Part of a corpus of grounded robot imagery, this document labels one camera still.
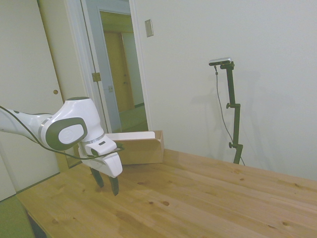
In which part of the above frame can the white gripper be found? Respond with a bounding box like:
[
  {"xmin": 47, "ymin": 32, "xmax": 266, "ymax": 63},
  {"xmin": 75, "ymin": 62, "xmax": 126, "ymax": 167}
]
[{"xmin": 78, "ymin": 144, "xmax": 123, "ymax": 197}]

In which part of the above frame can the brown cardboard box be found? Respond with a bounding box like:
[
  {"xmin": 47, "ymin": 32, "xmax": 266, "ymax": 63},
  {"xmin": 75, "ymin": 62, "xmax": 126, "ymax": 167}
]
[{"xmin": 106, "ymin": 130, "xmax": 165, "ymax": 165}]

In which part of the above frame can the white open door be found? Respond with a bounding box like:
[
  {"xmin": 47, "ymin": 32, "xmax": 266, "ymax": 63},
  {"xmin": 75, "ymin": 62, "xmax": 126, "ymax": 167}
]
[{"xmin": 80, "ymin": 0, "xmax": 122, "ymax": 133}]

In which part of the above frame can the white closet door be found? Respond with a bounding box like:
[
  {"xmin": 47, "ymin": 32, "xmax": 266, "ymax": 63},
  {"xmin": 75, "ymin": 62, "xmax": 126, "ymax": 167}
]
[{"xmin": 0, "ymin": 0, "xmax": 82, "ymax": 201}]

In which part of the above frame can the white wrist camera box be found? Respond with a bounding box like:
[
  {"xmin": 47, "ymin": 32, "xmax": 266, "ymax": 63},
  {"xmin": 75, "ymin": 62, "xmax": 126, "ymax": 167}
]
[{"xmin": 84, "ymin": 140, "xmax": 118, "ymax": 158}]

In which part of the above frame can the white door frame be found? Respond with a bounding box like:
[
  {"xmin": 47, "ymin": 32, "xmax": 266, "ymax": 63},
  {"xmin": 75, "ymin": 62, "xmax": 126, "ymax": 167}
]
[{"xmin": 63, "ymin": 0, "xmax": 153, "ymax": 132}]

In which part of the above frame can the black camera stand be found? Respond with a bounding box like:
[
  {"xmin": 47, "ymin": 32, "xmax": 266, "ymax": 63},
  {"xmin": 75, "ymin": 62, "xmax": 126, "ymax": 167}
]
[{"xmin": 220, "ymin": 61, "xmax": 244, "ymax": 165}]

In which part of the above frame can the metal wall switch plate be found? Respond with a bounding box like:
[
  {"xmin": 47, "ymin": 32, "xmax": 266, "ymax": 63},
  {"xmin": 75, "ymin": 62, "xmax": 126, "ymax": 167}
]
[{"xmin": 144, "ymin": 19, "xmax": 154, "ymax": 38}]

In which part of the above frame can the silver exterior camera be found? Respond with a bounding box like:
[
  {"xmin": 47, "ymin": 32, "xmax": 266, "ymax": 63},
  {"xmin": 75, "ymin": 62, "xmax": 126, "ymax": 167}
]
[{"xmin": 209, "ymin": 57, "xmax": 233, "ymax": 66}]

